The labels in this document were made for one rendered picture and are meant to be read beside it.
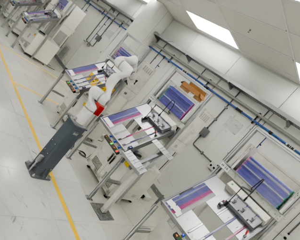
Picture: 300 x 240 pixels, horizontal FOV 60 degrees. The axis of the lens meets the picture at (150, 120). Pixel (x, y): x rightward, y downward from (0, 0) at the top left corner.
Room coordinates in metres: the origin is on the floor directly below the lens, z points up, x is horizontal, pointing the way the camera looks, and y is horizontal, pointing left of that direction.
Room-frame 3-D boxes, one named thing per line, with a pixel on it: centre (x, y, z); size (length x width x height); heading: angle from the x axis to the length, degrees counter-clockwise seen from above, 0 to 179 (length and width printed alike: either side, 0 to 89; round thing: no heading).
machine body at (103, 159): (3.63, -0.16, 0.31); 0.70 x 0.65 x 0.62; 50
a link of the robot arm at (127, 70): (2.64, 0.52, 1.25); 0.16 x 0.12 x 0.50; 86
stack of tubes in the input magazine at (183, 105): (3.50, -0.13, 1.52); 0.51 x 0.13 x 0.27; 50
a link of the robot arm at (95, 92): (2.64, 0.58, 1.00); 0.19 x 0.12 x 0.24; 86
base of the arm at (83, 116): (2.64, 0.55, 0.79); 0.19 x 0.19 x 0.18
